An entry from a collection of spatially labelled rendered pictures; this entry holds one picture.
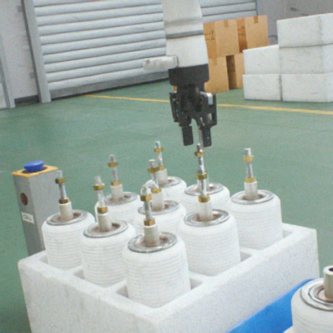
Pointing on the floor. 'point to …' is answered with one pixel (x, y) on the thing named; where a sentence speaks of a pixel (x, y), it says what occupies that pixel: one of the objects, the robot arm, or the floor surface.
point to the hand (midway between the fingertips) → (196, 140)
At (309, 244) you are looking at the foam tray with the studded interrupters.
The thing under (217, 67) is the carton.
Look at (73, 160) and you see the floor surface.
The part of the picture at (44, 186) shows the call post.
